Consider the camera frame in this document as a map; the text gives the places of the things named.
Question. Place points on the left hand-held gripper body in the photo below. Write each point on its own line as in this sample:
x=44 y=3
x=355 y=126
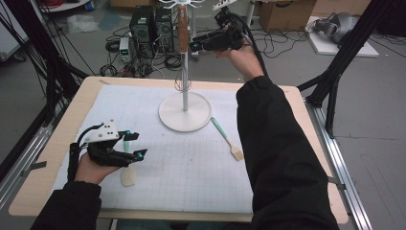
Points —
x=105 y=156

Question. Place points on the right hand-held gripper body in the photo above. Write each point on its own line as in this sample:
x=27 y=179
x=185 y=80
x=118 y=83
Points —
x=226 y=40

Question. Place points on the white utensil rack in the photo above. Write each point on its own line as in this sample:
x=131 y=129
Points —
x=185 y=115

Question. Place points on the person's left hand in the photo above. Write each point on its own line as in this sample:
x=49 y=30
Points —
x=91 y=172

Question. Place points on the person's right hand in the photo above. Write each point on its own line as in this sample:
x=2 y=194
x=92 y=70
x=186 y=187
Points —
x=245 y=62

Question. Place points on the white table leg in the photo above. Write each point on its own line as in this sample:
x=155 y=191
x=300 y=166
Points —
x=251 y=9
x=194 y=25

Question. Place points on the white grid mat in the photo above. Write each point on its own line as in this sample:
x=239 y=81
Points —
x=178 y=179

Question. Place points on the black computer tower green label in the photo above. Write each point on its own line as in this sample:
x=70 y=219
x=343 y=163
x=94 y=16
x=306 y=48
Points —
x=140 y=32

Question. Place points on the large cardboard box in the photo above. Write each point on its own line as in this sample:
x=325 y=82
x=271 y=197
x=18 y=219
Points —
x=285 y=16

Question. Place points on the grey bench power supply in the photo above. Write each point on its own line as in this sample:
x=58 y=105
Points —
x=124 y=49

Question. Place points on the grey helmet-shaped device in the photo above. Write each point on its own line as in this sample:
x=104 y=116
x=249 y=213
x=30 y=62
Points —
x=340 y=27

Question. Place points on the white floor board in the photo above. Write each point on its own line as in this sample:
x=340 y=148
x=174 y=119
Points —
x=357 y=49

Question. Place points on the grey metal bracket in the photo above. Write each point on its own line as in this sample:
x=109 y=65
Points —
x=35 y=166
x=339 y=183

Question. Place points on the aluminium rail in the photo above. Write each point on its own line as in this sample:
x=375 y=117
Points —
x=344 y=166
x=19 y=166

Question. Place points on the black metal frame post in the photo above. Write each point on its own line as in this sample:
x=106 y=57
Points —
x=348 y=48
x=41 y=48

